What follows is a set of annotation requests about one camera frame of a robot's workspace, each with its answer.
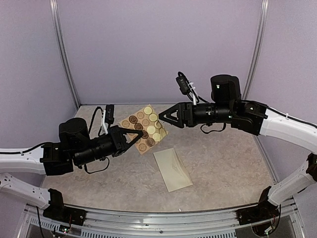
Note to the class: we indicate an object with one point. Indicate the round seal sticker sheet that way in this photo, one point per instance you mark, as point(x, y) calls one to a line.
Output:
point(147, 121)

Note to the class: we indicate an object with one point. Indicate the left aluminium corner post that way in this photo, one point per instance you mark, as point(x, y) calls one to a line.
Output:
point(63, 53)

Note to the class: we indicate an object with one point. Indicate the front aluminium rail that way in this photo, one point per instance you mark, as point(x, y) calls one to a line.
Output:
point(219, 223)

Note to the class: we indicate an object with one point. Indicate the right aluminium corner post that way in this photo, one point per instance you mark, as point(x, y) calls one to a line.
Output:
point(257, 48)

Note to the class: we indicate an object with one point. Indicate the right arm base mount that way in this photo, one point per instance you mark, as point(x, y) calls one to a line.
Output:
point(262, 211)

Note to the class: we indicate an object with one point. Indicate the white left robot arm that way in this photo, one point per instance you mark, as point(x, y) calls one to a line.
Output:
point(75, 149)

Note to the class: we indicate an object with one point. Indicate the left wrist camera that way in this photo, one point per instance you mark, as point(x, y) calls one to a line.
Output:
point(107, 118)

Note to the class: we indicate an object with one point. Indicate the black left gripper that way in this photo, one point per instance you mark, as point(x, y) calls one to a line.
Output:
point(118, 140)

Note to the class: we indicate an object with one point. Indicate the cream paper envelope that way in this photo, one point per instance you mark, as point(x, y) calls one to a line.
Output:
point(172, 170)

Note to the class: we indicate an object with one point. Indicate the aluminium corner post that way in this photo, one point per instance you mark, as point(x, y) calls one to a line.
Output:
point(63, 53)
point(257, 48)

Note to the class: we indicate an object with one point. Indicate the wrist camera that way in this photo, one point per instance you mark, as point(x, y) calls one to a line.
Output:
point(107, 118)
point(186, 87)

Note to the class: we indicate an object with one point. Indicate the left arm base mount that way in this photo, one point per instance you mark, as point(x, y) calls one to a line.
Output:
point(58, 211)

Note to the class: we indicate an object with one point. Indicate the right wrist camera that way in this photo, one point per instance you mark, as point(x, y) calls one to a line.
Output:
point(186, 87)

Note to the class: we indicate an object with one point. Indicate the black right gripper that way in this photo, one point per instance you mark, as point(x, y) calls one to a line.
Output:
point(185, 113)

